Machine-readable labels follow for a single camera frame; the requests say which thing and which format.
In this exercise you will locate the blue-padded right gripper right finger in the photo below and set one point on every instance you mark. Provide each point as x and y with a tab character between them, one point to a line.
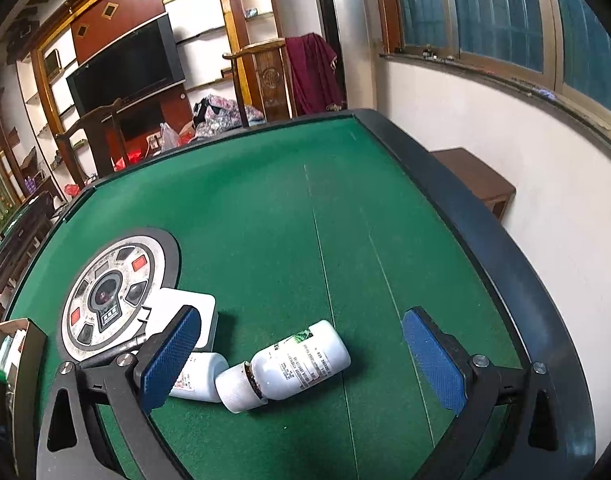
447	366

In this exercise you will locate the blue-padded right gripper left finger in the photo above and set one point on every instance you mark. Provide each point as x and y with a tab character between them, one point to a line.
160	361

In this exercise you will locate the cardboard box tray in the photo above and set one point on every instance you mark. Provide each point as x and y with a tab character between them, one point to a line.
18	396

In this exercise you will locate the window with blue glass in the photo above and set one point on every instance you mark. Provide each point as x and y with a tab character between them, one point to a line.
558	47

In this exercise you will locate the black television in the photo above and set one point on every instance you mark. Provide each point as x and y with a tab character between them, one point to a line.
137	64

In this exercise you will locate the standing air conditioner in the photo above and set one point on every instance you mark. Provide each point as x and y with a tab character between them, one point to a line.
331	34

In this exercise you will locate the white flat box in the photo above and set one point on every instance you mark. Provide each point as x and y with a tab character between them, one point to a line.
166	304

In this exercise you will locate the teal white tissue pack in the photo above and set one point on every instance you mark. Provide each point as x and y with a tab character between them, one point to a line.
4	352

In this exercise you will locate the round silver mahjong control panel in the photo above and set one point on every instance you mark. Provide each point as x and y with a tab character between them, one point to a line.
106	304

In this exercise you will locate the white bottle green label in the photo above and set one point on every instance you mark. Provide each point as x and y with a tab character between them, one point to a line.
286	368

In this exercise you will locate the wooden chair dark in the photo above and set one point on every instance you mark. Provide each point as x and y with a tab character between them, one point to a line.
92	124

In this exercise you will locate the carved wooden chair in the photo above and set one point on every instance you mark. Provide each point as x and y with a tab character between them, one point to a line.
262	78

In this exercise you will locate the brown wooden side stool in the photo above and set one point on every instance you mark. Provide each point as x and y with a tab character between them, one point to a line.
484	182

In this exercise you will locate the wooden wall shelving unit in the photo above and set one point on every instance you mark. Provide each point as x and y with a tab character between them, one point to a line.
43	41

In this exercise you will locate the maroon cloth on chair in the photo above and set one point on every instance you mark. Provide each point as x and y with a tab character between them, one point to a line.
313	63

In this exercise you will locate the floral bag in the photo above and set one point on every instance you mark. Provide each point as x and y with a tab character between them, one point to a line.
214	115

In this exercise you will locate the small white bottle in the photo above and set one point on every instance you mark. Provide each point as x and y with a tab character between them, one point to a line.
197	380

